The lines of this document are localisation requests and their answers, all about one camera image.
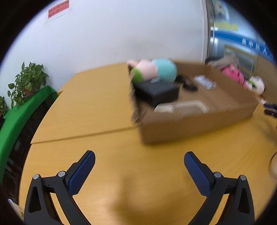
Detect white power bank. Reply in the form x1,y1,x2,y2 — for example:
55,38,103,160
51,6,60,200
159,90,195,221
194,75,216,90

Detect black sunglasses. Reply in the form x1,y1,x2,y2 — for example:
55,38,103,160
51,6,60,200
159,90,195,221
175,75,198,92

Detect white clear phone case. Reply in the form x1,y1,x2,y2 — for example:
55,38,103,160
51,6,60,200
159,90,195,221
154,100,209,113

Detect pink pig plush teal shirt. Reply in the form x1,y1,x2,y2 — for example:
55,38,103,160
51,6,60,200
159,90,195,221
127,59,177,83

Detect black charger box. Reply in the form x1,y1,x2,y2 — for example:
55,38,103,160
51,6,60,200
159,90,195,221
133,81,179,107

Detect white panda plush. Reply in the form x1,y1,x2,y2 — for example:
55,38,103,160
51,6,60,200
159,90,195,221
248,76,265,96

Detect pink strawberry bear plush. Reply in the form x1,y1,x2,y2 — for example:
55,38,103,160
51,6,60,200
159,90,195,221
222,65,247,89

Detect beige folded cloth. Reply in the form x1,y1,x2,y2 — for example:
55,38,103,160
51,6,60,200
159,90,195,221
207,54,239,70

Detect green covered bench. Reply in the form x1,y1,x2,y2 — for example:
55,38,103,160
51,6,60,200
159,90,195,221
0,86,58,181

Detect cardboard tray box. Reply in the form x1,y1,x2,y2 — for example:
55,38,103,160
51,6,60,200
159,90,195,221
130,60,258,144

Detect small potted plant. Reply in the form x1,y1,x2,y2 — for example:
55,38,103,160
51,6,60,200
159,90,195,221
0,96,9,116

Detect potted green plant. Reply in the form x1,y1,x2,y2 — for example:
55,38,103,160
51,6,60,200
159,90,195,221
7,62,49,108

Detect red wall notice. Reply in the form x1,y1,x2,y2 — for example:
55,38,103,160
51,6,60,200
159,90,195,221
48,0,69,18

